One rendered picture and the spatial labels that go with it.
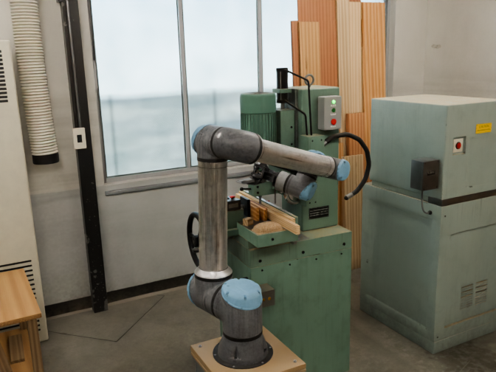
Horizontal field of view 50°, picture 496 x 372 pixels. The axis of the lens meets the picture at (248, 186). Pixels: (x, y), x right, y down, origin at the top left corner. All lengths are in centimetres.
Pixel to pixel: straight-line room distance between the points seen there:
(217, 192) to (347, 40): 259
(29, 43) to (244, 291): 204
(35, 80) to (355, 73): 239
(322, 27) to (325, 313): 225
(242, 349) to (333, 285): 92
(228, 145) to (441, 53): 329
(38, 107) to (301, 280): 182
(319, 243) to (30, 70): 190
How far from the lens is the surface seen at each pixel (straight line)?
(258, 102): 254
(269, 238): 244
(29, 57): 337
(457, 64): 481
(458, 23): 482
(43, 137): 340
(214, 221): 201
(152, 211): 385
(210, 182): 198
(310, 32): 414
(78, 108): 351
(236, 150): 187
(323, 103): 262
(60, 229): 373
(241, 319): 199
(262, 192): 267
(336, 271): 281
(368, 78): 446
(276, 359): 210
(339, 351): 303
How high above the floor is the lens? 169
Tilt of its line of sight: 14 degrees down
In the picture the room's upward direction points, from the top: 2 degrees counter-clockwise
